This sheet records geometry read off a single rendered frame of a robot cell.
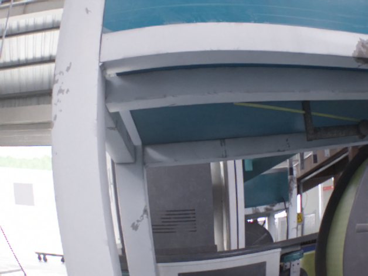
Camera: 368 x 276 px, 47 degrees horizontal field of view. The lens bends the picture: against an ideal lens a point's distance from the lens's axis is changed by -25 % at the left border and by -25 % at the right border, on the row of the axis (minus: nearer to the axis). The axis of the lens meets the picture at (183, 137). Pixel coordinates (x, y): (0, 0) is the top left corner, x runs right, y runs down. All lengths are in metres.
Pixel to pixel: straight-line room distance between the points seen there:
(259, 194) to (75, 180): 2.19
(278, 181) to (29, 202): 10.10
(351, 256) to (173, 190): 1.16
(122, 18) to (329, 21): 0.24
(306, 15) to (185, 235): 1.31
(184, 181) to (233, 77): 1.16
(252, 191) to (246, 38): 2.15
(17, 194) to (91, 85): 11.92
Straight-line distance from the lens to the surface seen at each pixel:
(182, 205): 1.75
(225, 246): 1.95
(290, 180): 2.68
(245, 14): 0.51
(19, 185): 12.41
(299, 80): 0.64
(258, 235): 2.81
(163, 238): 1.72
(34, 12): 7.64
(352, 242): 0.70
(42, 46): 11.43
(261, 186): 2.63
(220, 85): 0.62
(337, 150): 2.39
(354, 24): 0.56
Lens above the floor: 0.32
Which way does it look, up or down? 13 degrees up
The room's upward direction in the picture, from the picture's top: 4 degrees counter-clockwise
